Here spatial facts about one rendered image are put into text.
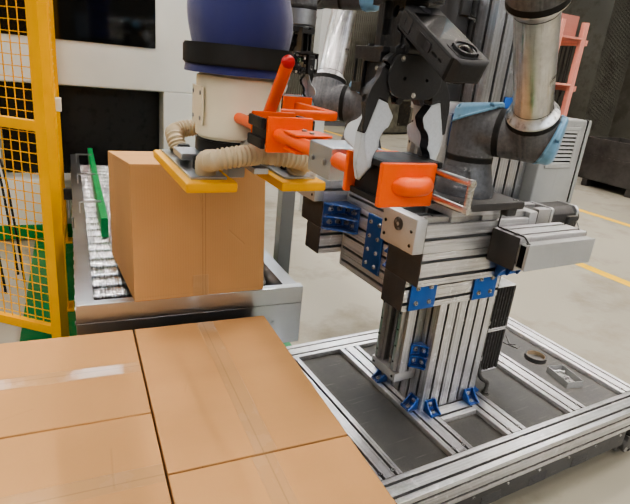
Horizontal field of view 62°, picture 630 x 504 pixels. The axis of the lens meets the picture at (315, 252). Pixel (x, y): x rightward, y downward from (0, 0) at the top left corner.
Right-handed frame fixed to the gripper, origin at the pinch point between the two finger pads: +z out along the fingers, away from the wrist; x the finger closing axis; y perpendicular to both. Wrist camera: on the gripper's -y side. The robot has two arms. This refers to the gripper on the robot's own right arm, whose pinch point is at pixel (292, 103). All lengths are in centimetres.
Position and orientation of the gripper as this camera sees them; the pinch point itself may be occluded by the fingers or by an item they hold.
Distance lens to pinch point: 154.9
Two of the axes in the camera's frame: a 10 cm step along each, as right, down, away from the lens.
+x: 9.0, -0.7, 4.4
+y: 4.3, 3.4, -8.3
